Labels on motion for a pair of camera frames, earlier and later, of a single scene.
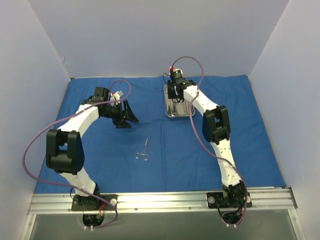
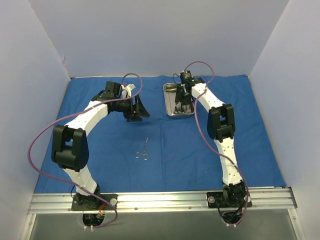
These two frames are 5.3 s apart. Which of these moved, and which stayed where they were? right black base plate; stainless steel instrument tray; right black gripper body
Moved: right black gripper body
Stayed: right black base plate; stainless steel instrument tray
